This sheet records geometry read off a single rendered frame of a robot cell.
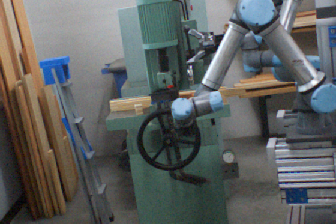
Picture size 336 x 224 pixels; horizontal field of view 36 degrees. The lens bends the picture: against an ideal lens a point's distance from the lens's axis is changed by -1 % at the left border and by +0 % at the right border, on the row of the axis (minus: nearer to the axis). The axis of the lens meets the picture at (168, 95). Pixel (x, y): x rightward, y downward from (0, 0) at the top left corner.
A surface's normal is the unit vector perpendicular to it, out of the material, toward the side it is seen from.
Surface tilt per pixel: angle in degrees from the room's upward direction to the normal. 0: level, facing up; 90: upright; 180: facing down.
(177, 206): 90
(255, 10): 83
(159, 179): 90
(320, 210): 0
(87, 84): 90
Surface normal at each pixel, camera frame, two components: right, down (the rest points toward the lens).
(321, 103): 0.12, 0.28
